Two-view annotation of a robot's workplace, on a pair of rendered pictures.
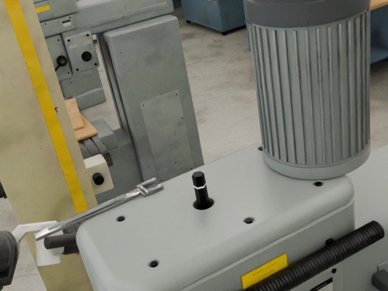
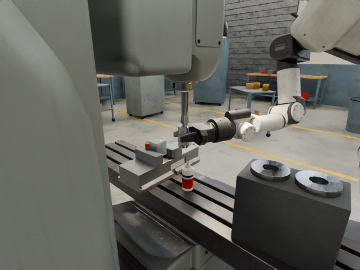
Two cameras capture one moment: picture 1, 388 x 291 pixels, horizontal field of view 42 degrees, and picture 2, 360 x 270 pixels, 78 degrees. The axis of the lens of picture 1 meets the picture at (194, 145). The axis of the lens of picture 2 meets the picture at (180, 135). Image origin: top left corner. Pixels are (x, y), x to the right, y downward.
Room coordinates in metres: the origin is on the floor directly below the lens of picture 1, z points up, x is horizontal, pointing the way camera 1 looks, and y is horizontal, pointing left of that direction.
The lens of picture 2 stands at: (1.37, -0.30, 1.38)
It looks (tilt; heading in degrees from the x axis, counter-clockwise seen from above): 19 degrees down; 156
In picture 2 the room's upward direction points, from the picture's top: straight up
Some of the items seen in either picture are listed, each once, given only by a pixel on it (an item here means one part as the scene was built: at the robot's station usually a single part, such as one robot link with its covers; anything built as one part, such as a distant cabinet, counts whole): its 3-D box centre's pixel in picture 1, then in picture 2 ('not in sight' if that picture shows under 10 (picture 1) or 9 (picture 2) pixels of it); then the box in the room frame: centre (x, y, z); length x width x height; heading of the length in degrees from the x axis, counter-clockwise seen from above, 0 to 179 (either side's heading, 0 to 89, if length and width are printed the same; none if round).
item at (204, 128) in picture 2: not in sight; (207, 132); (0.72, 0.09, 1.12); 0.13 x 0.12 x 0.10; 1
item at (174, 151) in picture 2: not in sight; (166, 148); (0.56, 0.00, 1.02); 0.12 x 0.06 x 0.04; 25
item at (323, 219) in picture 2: not in sight; (286, 210); (1.07, 0.11, 1.03); 0.22 x 0.12 x 0.20; 30
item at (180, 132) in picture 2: not in sight; (184, 136); (0.72, 0.00, 1.12); 0.05 x 0.05 x 0.06
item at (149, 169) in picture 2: not in sight; (162, 157); (0.57, -0.03, 0.98); 0.35 x 0.15 x 0.11; 115
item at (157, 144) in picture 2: not in sight; (156, 147); (0.59, -0.06, 1.04); 0.06 x 0.05 x 0.06; 25
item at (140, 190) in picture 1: (99, 208); not in sight; (0.76, 0.19, 1.89); 0.24 x 0.04 x 0.01; 114
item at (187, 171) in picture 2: not in sight; (187, 175); (0.75, 0.01, 0.98); 0.04 x 0.04 x 0.11
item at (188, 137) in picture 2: not in sight; (189, 138); (0.76, 0.00, 1.13); 0.06 x 0.02 x 0.03; 91
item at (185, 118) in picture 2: not in sight; (185, 109); (0.72, 0.00, 1.22); 0.03 x 0.03 x 0.11
